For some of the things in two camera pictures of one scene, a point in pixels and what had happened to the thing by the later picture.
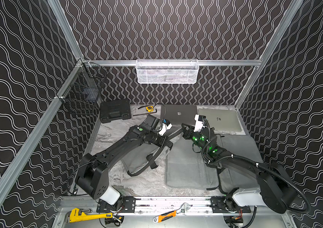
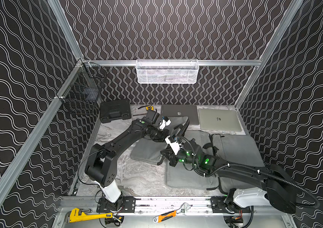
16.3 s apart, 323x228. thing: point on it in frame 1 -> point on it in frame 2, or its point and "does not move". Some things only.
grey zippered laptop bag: [224, 177] does not move
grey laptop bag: [185, 167] does not move
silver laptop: [221, 120] does not move
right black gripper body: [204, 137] -> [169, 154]
